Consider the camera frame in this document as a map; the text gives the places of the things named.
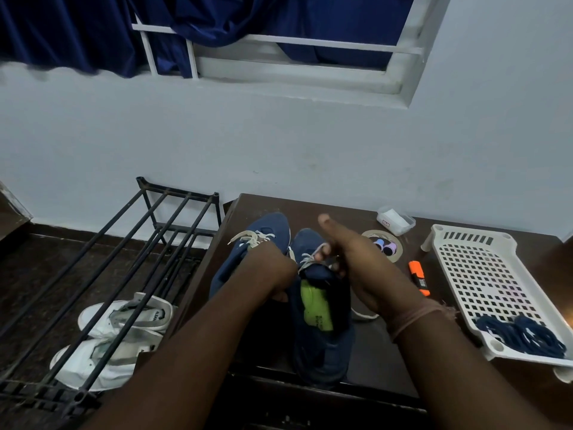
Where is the person's left hand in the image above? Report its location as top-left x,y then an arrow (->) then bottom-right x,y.
239,241 -> 300,304

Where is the brown wooden furniture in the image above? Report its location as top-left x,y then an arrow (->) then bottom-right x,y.
0,181 -> 33,243

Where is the white window grille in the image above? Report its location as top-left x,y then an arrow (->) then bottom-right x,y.
131,14 -> 424,79

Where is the black metal shoe rack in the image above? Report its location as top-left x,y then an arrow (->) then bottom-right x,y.
0,176 -> 223,419

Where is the blue sneaker with green insole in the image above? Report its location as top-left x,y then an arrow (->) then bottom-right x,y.
286,228 -> 357,391

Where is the pink thread wristband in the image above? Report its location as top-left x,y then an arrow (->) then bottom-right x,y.
385,297 -> 460,343

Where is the dark blue shoelaces bundle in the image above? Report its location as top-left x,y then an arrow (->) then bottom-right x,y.
475,314 -> 567,360

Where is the person's right hand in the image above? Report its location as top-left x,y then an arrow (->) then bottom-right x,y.
318,214 -> 430,328

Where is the person's left forearm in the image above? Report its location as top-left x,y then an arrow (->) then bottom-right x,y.
81,264 -> 289,430

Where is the orange highlighter marker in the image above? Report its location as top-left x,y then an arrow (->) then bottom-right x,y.
408,260 -> 431,297

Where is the round brown tape roll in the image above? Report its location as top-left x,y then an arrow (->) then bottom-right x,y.
361,229 -> 403,264

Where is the white window frame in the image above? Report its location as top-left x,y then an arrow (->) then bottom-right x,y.
132,0 -> 453,110

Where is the white shoelace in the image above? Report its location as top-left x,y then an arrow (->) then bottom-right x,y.
227,230 -> 276,250
288,243 -> 380,321

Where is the small white plastic box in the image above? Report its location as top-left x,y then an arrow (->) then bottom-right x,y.
376,206 -> 416,237

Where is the green insole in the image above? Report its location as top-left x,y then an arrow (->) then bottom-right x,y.
299,279 -> 335,332

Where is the white perforated plastic tray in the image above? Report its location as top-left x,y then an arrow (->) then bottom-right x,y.
421,224 -> 573,384

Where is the dark blue curtain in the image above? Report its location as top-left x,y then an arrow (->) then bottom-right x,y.
0,0 -> 417,79

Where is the person's right forearm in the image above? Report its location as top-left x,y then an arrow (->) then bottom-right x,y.
392,309 -> 558,430

